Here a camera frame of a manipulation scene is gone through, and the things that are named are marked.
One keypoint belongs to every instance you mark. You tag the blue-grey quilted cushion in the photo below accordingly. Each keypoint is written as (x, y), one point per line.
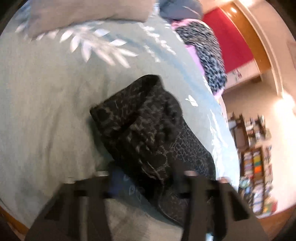
(180, 9)

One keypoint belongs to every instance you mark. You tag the teal leaf printed blanket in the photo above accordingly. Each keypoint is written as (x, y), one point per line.
(46, 104)

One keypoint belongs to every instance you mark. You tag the red headboard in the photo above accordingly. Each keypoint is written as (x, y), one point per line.
(231, 41)

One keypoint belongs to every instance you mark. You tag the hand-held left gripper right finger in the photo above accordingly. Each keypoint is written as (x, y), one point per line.
(198, 197)

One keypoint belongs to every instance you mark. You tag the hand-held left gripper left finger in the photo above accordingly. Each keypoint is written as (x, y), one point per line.
(114, 185)

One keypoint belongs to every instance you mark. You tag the wooden bookshelf with books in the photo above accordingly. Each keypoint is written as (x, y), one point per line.
(256, 166)

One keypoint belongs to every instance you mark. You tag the grey leopard print cloth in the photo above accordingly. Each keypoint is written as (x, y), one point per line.
(208, 53)

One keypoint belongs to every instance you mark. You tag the dark leopard print pants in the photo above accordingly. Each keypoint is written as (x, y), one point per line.
(143, 129)

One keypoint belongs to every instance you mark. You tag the taupe pillow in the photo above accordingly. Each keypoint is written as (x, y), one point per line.
(81, 11)

